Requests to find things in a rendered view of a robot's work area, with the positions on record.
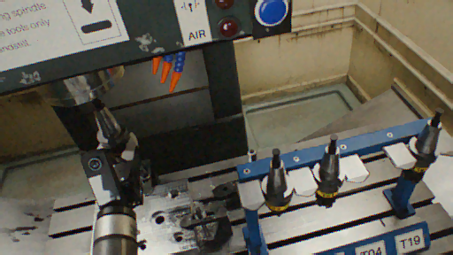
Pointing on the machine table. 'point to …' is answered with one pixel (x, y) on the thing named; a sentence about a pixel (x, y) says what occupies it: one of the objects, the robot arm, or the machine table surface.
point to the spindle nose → (80, 88)
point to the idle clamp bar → (226, 192)
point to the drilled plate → (158, 203)
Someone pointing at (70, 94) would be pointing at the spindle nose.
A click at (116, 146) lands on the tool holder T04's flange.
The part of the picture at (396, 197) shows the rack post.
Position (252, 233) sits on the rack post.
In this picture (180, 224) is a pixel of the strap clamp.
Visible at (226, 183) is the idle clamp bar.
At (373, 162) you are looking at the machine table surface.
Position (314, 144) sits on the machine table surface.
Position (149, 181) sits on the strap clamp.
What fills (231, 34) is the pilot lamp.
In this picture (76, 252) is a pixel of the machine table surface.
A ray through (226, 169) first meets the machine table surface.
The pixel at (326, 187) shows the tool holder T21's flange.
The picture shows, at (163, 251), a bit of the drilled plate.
